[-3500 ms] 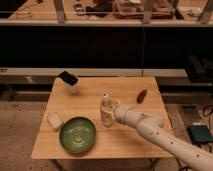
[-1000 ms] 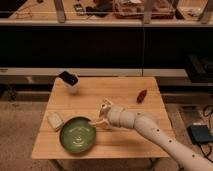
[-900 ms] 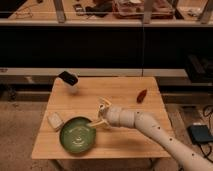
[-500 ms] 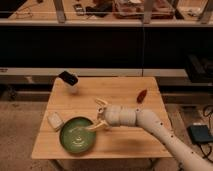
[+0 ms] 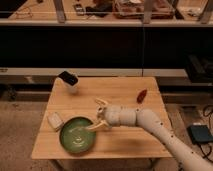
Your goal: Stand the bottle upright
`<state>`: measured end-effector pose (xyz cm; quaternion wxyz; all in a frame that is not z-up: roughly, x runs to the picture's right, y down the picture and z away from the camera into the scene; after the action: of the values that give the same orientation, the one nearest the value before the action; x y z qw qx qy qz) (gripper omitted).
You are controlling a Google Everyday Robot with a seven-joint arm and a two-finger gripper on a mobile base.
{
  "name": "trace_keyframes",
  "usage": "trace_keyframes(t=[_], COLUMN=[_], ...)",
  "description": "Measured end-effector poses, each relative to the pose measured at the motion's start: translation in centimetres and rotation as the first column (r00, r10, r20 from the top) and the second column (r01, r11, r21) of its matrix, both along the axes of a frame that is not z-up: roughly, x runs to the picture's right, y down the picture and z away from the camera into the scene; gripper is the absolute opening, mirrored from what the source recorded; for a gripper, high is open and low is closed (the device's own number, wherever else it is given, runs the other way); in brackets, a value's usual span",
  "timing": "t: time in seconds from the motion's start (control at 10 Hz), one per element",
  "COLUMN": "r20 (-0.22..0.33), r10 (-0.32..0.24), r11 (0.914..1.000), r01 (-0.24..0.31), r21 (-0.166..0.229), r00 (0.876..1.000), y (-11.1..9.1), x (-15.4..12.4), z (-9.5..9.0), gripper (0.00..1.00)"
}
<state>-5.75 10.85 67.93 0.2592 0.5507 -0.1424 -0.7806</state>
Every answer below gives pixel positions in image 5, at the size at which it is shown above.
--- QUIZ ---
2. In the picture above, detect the green bowl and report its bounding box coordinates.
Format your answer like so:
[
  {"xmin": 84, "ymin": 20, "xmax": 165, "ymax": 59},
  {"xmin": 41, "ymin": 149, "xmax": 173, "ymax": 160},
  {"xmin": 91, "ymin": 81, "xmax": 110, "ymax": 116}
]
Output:
[{"xmin": 59, "ymin": 117, "xmax": 96, "ymax": 154}]

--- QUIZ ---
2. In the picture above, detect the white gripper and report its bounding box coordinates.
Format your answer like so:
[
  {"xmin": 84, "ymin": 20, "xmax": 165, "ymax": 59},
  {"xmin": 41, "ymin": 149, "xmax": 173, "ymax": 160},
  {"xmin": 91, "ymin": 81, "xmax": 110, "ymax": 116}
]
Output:
[{"xmin": 87, "ymin": 98, "xmax": 136, "ymax": 131}]

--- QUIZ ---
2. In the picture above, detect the red tray on shelf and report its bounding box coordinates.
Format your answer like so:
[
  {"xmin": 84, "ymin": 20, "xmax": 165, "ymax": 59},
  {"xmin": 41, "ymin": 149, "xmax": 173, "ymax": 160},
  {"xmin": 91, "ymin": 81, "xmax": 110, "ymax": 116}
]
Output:
[{"xmin": 113, "ymin": 0, "xmax": 174, "ymax": 19}]

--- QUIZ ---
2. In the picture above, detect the white cup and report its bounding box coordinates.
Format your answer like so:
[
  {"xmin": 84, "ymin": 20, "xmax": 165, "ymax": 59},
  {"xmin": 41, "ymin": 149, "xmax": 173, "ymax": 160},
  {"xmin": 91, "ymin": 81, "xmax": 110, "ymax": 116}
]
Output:
[{"xmin": 66, "ymin": 82, "xmax": 78, "ymax": 94}]

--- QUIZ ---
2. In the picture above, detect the red chili pepper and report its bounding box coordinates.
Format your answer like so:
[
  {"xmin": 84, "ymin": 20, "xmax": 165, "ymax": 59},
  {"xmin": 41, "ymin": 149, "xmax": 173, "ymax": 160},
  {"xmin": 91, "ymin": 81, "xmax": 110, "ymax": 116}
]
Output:
[{"xmin": 137, "ymin": 89, "xmax": 147, "ymax": 104}]

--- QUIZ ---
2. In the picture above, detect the wooden table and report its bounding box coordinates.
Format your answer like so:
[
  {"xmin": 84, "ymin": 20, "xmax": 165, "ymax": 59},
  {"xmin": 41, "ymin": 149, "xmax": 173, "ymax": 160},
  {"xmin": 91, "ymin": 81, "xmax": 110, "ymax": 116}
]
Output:
[{"xmin": 31, "ymin": 77, "xmax": 171, "ymax": 159}]

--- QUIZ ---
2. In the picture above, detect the black rectangular object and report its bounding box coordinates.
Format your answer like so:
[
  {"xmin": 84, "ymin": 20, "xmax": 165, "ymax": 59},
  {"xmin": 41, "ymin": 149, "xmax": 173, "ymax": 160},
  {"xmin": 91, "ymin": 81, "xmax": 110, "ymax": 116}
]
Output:
[{"xmin": 58, "ymin": 71, "xmax": 78, "ymax": 85}]

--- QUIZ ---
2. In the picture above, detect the black box right side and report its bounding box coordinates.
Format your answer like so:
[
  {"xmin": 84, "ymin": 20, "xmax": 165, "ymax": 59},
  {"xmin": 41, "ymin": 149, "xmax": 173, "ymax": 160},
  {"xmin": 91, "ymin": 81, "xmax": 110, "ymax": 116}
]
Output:
[{"xmin": 185, "ymin": 55, "xmax": 213, "ymax": 83}]

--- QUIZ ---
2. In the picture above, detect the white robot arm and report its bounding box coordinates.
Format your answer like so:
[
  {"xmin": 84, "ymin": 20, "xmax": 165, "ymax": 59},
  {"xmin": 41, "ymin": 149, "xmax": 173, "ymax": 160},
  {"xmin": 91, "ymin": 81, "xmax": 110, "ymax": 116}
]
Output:
[{"xmin": 88, "ymin": 98, "xmax": 213, "ymax": 171}]

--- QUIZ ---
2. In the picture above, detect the black device on floor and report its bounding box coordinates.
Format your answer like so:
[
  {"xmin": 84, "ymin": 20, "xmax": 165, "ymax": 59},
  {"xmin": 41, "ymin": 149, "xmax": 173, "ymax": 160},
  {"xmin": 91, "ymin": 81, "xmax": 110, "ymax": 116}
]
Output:
[{"xmin": 187, "ymin": 125, "xmax": 213, "ymax": 144}]

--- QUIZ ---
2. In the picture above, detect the white rectangular box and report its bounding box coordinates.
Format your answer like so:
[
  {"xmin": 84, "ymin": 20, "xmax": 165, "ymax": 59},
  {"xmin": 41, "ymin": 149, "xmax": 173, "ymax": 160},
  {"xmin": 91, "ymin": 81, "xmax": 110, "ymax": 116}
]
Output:
[{"xmin": 47, "ymin": 112, "xmax": 64, "ymax": 131}]

